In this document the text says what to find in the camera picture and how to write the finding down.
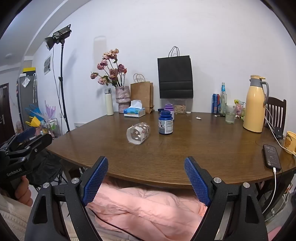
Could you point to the purple plastic hangers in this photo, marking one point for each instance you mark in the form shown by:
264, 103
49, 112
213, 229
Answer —
49, 110

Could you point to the blue tissue box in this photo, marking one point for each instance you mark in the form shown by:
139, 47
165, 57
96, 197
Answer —
134, 112

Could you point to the colourful snack packets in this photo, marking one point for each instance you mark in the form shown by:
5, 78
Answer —
240, 109

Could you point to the person's left forearm cream sleeve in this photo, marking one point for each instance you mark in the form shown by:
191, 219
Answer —
11, 215

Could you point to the black power bank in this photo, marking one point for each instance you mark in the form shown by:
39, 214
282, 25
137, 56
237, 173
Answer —
271, 157

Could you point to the clear glass tumbler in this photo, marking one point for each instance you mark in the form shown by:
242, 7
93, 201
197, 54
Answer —
230, 115

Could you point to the black paper bag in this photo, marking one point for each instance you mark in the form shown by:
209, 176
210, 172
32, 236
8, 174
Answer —
175, 77

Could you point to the yellow plastic hanger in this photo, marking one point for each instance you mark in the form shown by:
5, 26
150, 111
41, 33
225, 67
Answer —
34, 121

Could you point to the yellow mug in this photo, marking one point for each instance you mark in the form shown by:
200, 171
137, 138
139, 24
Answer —
290, 142

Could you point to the pink quilt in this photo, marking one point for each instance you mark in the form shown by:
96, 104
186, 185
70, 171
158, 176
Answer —
148, 208

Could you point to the black charger block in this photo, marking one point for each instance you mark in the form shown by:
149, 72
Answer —
278, 133

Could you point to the yellow thermos jug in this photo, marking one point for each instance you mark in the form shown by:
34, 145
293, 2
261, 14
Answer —
254, 109

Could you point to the purple pill bottle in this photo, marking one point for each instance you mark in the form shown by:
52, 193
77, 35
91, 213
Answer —
169, 107

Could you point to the yellow box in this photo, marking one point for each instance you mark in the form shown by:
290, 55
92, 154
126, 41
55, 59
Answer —
29, 69

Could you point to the blue drink can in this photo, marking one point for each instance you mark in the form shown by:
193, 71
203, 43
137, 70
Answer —
215, 104

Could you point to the brown paper bag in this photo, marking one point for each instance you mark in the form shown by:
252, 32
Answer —
141, 96

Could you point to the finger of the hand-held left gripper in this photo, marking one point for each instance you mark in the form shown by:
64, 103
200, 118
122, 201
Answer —
26, 134
39, 142

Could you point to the blue pill bottle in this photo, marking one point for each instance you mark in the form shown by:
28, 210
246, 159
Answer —
165, 124

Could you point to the clear glass bottle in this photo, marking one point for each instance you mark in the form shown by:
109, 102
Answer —
223, 102

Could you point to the white thermos bottle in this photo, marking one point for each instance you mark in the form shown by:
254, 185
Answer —
109, 103

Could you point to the grey refrigerator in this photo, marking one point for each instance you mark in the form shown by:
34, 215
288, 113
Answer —
26, 95

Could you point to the person's left hand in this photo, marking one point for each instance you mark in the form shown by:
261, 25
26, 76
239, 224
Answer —
24, 192

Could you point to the dark wooden door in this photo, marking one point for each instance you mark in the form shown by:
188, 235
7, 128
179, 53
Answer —
4, 109

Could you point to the white wall outlet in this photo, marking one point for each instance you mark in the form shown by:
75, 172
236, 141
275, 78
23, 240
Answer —
79, 125

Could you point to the black light stand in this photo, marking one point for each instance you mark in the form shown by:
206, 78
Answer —
62, 92

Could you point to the pink ceramic vase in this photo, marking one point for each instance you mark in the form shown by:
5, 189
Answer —
123, 98

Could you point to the dried pink flowers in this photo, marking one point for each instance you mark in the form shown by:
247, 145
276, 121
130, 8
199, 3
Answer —
113, 73

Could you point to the black studio light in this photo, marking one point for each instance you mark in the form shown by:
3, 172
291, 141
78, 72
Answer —
59, 36

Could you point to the clear snack container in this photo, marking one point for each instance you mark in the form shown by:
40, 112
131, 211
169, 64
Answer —
179, 107

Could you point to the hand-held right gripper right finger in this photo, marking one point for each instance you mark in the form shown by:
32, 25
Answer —
196, 178

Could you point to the blue plastic hangers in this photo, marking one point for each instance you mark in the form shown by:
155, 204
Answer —
34, 111

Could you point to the dark wooden chair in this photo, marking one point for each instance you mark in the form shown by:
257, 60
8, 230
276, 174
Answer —
276, 111

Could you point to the clear patterned cup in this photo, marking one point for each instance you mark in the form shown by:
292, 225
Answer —
138, 133

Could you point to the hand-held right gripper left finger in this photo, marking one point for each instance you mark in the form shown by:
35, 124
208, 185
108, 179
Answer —
96, 178

